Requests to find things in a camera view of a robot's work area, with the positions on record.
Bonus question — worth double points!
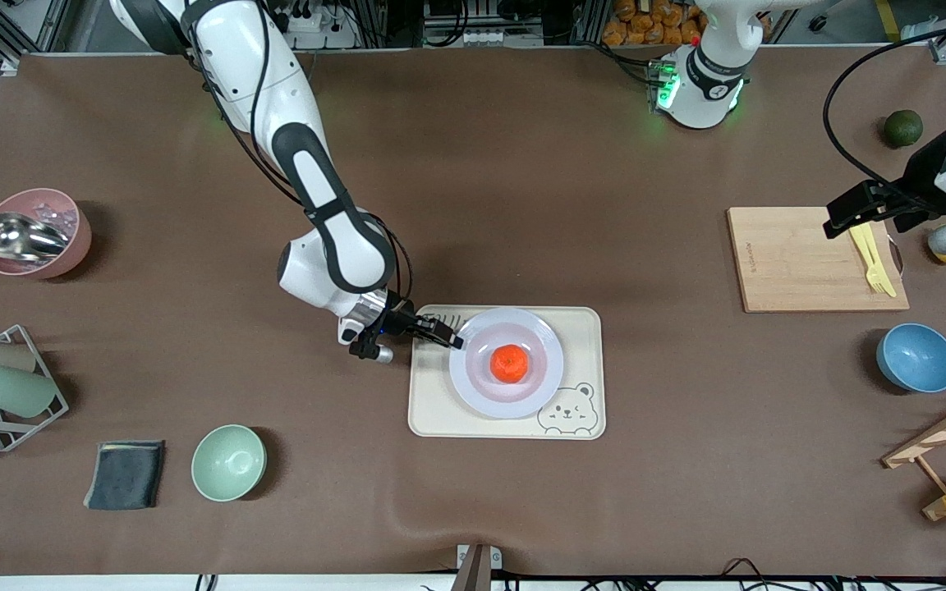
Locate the pale lavender round plate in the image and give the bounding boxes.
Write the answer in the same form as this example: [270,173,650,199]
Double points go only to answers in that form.
[448,307,565,420]

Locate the orange fruit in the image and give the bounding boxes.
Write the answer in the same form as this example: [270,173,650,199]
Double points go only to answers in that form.
[489,344,530,385]

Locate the dark green avocado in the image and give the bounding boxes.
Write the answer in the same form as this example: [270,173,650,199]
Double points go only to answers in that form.
[885,109,924,149]

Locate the yellow plastic fork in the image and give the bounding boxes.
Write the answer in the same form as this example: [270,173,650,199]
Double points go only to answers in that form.
[850,226,886,295]

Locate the wooden cutting board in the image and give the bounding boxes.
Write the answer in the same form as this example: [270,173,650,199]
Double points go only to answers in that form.
[726,206,911,314]

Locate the cream tray with bear print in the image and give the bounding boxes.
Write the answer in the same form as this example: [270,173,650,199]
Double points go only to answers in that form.
[407,305,607,441]

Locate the blue bowl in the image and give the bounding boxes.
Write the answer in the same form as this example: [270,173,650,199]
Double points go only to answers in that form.
[876,323,946,394]

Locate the wooden drying rack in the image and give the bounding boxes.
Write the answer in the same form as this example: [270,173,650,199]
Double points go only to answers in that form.
[882,386,946,522]

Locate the mint green bowl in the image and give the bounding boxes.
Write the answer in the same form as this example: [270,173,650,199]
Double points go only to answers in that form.
[191,424,267,502]

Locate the pile of brown bread rolls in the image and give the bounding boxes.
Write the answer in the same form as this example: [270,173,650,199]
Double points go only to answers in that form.
[602,0,708,46]

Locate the white power strip with plugs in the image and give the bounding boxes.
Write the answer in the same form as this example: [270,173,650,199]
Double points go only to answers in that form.
[276,0,359,50]

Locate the folded grey cloth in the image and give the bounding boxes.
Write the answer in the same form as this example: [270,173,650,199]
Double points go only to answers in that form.
[83,440,166,511]

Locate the pink bowl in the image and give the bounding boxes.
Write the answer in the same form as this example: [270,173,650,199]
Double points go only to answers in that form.
[0,188,93,280]

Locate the clear ice cubes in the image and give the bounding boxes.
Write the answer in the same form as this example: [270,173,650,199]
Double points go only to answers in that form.
[25,195,80,239]

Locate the metal scoop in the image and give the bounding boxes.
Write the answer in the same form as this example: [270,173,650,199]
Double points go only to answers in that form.
[0,213,71,264]

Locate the mint green cup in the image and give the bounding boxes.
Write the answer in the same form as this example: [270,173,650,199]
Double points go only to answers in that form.
[0,364,58,419]

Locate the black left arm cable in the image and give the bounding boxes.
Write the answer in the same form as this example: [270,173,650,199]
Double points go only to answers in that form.
[822,21,946,198]

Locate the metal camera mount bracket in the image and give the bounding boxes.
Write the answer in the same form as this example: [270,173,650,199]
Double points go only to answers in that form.
[455,543,503,591]

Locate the white wire cup rack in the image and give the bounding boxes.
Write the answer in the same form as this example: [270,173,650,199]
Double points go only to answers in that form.
[0,324,70,453]

